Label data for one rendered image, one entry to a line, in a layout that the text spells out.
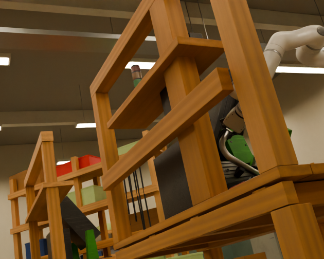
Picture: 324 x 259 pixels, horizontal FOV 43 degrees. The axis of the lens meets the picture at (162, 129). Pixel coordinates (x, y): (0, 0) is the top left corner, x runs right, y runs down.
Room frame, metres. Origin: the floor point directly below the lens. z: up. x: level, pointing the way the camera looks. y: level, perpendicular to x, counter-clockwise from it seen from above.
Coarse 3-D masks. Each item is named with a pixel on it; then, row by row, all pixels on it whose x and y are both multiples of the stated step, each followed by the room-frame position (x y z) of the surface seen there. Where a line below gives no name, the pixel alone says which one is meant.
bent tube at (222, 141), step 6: (228, 132) 1.93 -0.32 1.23; (222, 138) 1.90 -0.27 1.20; (222, 144) 1.88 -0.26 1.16; (222, 150) 1.88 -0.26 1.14; (228, 156) 1.87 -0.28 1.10; (234, 162) 1.89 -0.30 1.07; (240, 162) 1.88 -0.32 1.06; (246, 168) 1.89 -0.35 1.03; (252, 168) 1.90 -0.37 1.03; (252, 174) 1.92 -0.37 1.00; (258, 174) 1.91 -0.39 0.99
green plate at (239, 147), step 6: (234, 138) 1.99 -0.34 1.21; (240, 138) 2.01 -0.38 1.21; (228, 144) 1.96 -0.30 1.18; (234, 144) 1.98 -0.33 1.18; (240, 144) 1.99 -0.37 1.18; (246, 144) 2.01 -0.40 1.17; (228, 150) 1.99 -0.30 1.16; (234, 150) 1.96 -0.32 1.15; (240, 150) 1.98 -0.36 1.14; (246, 150) 2.00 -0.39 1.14; (234, 156) 1.95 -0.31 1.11; (240, 156) 1.96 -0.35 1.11; (246, 156) 1.98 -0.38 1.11; (246, 162) 1.96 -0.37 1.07
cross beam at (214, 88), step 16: (208, 80) 1.34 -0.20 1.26; (224, 80) 1.30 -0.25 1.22; (192, 96) 1.45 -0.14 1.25; (208, 96) 1.36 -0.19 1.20; (224, 96) 1.35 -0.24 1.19; (176, 112) 1.56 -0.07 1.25; (192, 112) 1.47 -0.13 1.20; (160, 128) 1.70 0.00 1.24; (176, 128) 1.59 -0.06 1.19; (144, 144) 1.86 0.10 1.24; (160, 144) 1.75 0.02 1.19; (128, 160) 2.04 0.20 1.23; (144, 160) 1.95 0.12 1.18; (112, 176) 2.26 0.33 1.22
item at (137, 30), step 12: (144, 0) 1.71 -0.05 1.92; (144, 12) 1.73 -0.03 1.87; (132, 24) 1.86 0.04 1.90; (144, 24) 1.81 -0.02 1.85; (120, 36) 2.00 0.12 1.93; (132, 36) 1.90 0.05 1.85; (144, 36) 1.92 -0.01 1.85; (120, 48) 2.02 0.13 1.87; (132, 48) 2.01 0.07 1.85; (108, 60) 2.19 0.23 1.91; (120, 60) 2.11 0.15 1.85; (108, 72) 2.23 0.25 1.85; (120, 72) 2.26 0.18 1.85; (96, 84) 2.41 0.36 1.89; (108, 84) 2.38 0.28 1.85
